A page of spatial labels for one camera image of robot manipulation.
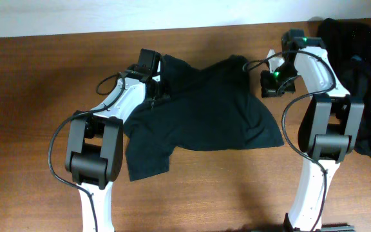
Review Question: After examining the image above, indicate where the black t-shirt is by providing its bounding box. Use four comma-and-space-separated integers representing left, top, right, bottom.
124, 55, 284, 181

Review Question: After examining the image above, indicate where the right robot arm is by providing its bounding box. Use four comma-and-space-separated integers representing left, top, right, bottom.
260, 29, 365, 232

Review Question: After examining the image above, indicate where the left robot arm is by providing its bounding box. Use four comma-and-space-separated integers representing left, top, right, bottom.
65, 49, 167, 231

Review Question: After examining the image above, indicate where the pile of black clothes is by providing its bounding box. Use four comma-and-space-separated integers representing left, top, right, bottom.
317, 18, 371, 157

